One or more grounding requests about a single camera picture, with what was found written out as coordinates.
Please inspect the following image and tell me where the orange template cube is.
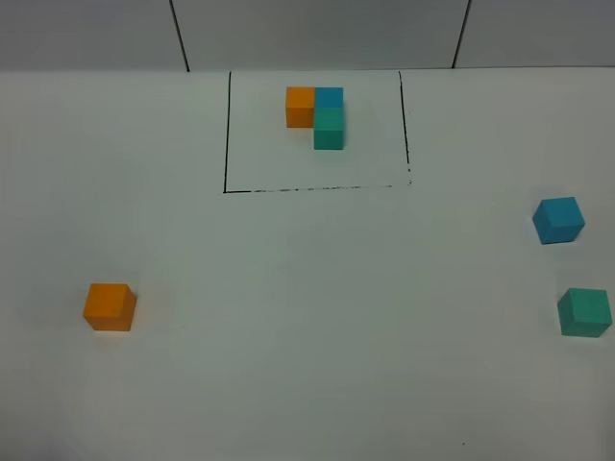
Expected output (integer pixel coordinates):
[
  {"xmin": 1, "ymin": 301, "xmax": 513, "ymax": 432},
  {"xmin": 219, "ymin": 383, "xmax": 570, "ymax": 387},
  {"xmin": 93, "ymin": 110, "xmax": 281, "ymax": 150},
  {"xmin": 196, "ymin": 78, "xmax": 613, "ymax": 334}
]
[{"xmin": 285, "ymin": 86, "xmax": 315, "ymax": 128}]

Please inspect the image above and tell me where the green loose cube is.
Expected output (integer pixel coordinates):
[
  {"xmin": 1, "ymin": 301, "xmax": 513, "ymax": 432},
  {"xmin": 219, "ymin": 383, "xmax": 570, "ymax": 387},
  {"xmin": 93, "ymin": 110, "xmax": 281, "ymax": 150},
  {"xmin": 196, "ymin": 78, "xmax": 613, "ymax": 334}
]
[{"xmin": 557, "ymin": 288, "xmax": 613, "ymax": 338}]

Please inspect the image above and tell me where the green template cube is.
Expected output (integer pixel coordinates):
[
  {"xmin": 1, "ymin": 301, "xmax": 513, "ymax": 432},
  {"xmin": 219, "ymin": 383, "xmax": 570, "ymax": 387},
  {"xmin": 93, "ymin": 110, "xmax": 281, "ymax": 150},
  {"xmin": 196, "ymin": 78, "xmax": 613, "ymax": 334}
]
[{"xmin": 313, "ymin": 108, "xmax": 345, "ymax": 150}]

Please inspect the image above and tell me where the blue template cube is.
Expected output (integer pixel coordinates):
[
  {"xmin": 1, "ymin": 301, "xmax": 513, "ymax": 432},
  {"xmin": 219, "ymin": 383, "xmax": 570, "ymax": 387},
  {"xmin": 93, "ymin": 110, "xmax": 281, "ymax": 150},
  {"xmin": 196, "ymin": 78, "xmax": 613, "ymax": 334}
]
[{"xmin": 315, "ymin": 87, "xmax": 344, "ymax": 109}]

